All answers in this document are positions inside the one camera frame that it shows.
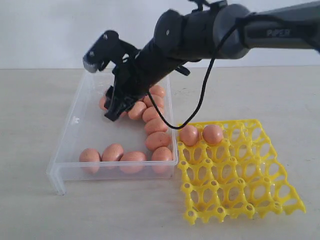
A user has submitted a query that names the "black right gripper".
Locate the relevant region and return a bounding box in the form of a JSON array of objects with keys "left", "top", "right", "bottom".
[{"left": 103, "top": 56, "right": 150, "bottom": 122}]

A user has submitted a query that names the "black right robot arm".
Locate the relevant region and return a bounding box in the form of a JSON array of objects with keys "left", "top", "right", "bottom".
[{"left": 90, "top": 0, "right": 320, "bottom": 121}]

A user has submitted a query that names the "brown egg second row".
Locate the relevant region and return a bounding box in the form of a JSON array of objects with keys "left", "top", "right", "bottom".
[{"left": 120, "top": 111, "right": 128, "bottom": 118}]

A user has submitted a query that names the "clear plastic bin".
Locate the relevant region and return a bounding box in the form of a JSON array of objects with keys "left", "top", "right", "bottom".
[{"left": 46, "top": 71, "right": 179, "bottom": 195}]

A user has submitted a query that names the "brown egg front right corner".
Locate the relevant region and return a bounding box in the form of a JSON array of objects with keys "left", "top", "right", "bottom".
[{"left": 151, "top": 146, "right": 173, "bottom": 174}]

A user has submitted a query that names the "yellow plastic egg tray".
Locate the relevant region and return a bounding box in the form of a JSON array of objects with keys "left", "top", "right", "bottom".
[{"left": 177, "top": 119, "right": 306, "bottom": 225}]

